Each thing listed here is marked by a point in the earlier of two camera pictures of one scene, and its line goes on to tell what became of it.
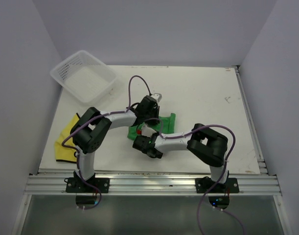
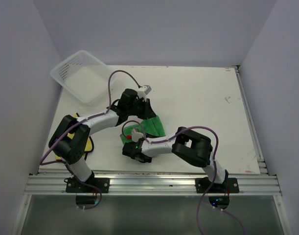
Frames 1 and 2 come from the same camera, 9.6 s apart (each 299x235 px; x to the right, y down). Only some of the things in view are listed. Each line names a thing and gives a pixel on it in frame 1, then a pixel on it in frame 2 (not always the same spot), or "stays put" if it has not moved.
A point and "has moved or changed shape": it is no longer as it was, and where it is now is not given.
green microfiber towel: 167,124 has moved or changed shape
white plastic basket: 84,76 stays put
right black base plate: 204,185 stays put
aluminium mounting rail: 155,183 stays put
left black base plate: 76,185 stays put
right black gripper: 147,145 -> 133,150
